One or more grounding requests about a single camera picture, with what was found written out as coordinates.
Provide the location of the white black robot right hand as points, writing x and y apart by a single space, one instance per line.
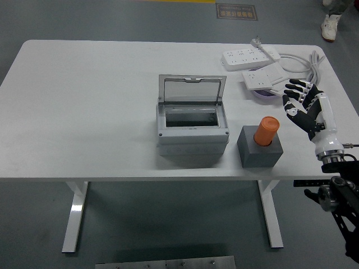
325 117

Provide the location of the orange cylindrical battery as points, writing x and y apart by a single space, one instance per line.
266 130

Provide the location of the grey electrical enclosure box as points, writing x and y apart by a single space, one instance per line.
193 136

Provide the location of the clear hinged box lid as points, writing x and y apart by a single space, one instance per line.
190 88

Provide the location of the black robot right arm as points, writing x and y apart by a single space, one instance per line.
340 186

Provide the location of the flat white socket panel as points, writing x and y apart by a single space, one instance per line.
280 74

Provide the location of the purple round dish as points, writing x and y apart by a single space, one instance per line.
266 95

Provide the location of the black table control panel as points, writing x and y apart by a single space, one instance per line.
305 183

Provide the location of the grey block with round hole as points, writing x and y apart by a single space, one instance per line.
252 157

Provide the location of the white sneaker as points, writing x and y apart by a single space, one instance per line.
331 26

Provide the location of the long white power strip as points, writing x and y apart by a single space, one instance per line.
241 59

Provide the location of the white table leg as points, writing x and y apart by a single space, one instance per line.
270 213
75 213

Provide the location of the bystander's leg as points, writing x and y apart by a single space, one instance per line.
339 7

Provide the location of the brown floor sign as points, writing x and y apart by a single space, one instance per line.
237 11

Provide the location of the grey metal plate with screws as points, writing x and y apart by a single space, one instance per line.
168 264

